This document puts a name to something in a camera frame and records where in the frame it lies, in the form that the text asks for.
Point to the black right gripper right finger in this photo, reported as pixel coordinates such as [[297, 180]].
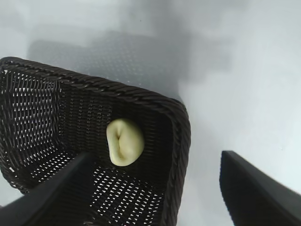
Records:
[[256, 195]]

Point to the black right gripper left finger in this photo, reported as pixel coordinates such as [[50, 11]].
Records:
[[54, 195]]

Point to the pale yellow egg yolk pastry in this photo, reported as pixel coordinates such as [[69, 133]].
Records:
[[125, 143]]

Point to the dark brown woven basket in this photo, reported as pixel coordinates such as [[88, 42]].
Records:
[[77, 108]]

